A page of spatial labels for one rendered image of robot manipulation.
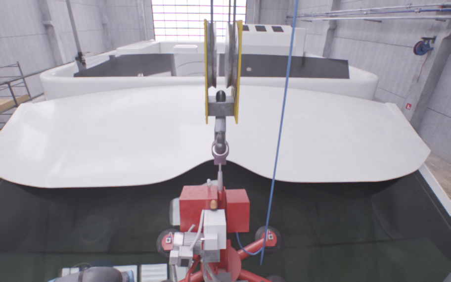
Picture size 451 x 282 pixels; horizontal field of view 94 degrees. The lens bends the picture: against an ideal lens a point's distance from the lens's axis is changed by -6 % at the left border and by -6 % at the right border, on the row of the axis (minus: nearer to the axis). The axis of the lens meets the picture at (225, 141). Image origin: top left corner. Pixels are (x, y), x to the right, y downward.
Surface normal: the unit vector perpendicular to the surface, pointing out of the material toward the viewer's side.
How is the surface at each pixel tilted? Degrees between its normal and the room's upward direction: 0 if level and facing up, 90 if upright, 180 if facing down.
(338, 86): 90
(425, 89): 90
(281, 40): 61
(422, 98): 90
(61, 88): 90
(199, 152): 21
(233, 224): 73
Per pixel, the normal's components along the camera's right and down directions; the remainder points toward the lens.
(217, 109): 0.06, 0.47
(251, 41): 0.06, -0.02
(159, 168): 0.00, -0.65
